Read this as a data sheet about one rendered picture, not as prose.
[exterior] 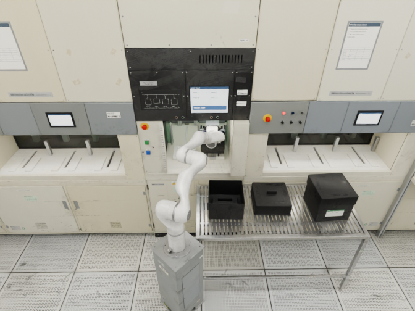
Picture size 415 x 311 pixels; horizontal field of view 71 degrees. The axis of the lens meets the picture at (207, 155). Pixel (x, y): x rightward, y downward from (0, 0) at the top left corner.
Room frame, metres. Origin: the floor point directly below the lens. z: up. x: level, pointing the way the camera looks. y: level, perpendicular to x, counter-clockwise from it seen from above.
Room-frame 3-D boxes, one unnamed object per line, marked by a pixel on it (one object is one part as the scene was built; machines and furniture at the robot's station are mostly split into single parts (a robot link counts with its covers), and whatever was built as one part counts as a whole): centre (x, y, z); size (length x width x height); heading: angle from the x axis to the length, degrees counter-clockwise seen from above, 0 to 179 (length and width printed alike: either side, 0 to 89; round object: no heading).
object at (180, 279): (1.30, 0.21, 0.38); 0.28 x 0.28 x 0.76; 46
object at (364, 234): (1.69, -0.56, 0.38); 1.30 x 0.60 x 0.76; 91
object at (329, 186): (1.69, -0.97, 0.89); 0.29 x 0.29 x 0.25; 5
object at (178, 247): (1.30, 0.21, 0.85); 0.19 x 0.19 x 0.18
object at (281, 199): (1.75, -0.52, 0.83); 0.29 x 0.29 x 0.13; 0
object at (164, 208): (1.31, 0.25, 1.07); 0.19 x 0.12 x 0.24; 71
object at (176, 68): (2.42, 0.12, 0.98); 0.95 x 0.88 x 1.95; 1
